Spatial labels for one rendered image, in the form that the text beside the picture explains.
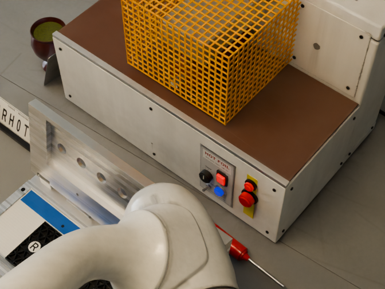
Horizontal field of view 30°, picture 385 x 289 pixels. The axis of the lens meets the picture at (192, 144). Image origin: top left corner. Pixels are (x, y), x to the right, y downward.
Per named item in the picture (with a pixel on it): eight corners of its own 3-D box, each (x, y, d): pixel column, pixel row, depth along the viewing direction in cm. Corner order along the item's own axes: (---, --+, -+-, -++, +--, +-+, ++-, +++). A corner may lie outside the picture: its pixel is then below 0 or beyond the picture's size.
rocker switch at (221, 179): (213, 182, 130) (214, 172, 127) (217, 179, 131) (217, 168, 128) (224, 189, 129) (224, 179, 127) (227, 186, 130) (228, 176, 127)
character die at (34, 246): (6, 261, 129) (4, 257, 128) (46, 224, 133) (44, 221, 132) (24, 276, 127) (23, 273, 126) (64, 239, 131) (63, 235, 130)
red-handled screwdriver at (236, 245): (201, 235, 134) (202, 227, 132) (212, 225, 135) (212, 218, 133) (278, 295, 127) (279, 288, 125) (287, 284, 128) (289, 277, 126)
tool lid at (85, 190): (27, 102, 126) (35, 98, 127) (31, 176, 139) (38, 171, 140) (226, 245, 109) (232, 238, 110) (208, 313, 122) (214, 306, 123)
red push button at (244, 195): (235, 202, 128) (236, 192, 125) (242, 195, 128) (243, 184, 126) (251, 213, 126) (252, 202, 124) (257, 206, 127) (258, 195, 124)
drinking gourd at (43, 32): (78, 52, 162) (71, 15, 153) (71, 80, 157) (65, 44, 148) (40, 50, 162) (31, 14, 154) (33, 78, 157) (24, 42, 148)
